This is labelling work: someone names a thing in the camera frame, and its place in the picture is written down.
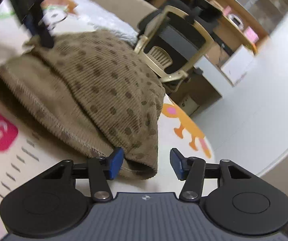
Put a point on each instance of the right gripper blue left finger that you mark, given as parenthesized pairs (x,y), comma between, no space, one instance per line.
(102,169)

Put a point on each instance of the beige bed headboard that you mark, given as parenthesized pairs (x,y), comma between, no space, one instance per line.
(130,11)

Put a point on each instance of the brown polka dot garment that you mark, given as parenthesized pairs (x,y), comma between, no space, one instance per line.
(93,93)

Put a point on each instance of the white quilted mattress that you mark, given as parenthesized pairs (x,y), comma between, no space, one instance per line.
(90,14)

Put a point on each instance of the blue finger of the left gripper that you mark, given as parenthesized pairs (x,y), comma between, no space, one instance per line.
(46,39)
(31,23)

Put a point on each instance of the beige mesh office chair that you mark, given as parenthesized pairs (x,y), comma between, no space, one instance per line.
(174,37)

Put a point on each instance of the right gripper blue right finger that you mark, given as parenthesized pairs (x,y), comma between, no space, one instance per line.
(191,170)

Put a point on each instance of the white paper calendar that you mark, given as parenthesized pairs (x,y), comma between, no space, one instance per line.
(237,66)

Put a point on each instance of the white waste bin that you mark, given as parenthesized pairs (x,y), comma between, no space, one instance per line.
(188,105)

